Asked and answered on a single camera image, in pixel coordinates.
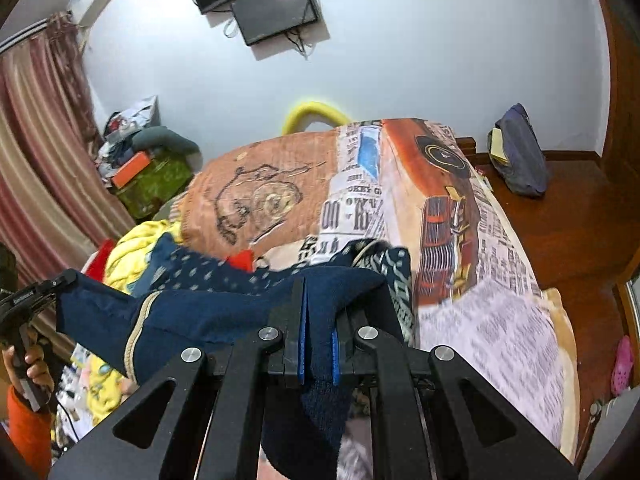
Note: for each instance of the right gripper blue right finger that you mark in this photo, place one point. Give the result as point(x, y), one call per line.
point(335, 356)

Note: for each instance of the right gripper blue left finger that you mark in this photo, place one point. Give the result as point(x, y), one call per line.
point(302, 334)

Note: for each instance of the navy patterned zip hoodie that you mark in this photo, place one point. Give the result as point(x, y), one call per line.
point(197, 301)

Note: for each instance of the orange left sleeve forearm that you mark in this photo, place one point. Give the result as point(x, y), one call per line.
point(30, 433)

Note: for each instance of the person left hand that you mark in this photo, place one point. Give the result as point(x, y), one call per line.
point(37, 368)

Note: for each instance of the red plush garment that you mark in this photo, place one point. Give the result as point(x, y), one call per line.
point(95, 266)

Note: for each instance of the striped brown curtain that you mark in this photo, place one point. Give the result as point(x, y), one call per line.
point(55, 209)

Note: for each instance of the yellow cartoon fleece blanket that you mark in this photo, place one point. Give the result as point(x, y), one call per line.
point(132, 253)

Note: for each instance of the orange printed bed quilt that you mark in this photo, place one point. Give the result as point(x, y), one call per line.
point(405, 182)

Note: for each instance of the orange box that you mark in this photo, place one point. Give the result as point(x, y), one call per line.
point(132, 168)

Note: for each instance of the grey pillow on clutter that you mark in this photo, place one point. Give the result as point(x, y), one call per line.
point(161, 137)

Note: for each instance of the dark blue bag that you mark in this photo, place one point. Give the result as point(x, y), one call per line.
point(515, 153)

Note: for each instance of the pink slipper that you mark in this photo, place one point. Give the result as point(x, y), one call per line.
point(621, 372)

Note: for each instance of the wooden room door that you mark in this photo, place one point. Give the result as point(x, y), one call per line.
point(620, 156)

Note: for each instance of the small wall monitor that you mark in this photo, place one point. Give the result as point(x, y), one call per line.
point(259, 20)

